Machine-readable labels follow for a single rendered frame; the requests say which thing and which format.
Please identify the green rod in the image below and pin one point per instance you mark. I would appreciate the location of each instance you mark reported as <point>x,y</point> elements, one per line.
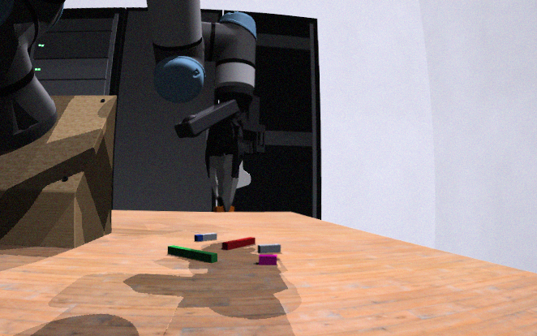
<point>194,254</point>

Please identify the grey rod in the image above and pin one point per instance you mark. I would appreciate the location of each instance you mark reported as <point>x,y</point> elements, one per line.
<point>264,248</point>
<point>209,236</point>

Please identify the dark red rectangular bar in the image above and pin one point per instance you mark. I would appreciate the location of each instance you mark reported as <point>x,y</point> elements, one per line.
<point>238,243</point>

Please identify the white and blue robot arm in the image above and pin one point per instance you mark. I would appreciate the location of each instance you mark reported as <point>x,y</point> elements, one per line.
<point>178,76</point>

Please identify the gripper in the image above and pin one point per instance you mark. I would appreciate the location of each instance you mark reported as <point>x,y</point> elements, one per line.
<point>238,138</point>

